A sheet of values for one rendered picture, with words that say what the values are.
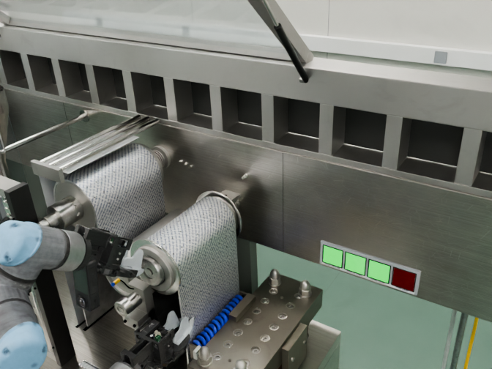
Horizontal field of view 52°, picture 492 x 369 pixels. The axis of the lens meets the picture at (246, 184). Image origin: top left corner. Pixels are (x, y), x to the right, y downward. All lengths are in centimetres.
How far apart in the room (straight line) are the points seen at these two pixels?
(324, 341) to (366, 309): 147
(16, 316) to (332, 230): 74
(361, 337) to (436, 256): 162
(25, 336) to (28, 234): 17
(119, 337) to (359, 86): 96
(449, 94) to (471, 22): 238
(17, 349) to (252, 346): 63
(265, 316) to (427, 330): 164
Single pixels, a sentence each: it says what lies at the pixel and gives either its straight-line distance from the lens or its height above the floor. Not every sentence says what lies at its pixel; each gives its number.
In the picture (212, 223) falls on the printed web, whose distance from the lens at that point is 124.
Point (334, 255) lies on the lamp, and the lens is 130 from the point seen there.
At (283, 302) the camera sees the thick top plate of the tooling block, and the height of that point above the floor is 103.
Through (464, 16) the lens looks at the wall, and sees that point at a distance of 342.
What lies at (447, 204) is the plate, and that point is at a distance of 114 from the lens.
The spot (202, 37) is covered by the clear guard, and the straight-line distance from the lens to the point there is 127.
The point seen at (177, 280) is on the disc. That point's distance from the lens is 116.
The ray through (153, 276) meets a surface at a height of 124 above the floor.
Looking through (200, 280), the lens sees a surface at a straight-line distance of 125.
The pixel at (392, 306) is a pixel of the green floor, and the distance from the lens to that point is 299.
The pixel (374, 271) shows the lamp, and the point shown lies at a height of 118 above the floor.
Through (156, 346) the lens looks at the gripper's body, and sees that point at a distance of 116.
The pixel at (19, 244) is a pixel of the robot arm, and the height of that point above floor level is 150.
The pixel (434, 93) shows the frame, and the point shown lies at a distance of 106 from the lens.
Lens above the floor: 197
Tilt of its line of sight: 29 degrees down
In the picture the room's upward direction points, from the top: 3 degrees counter-clockwise
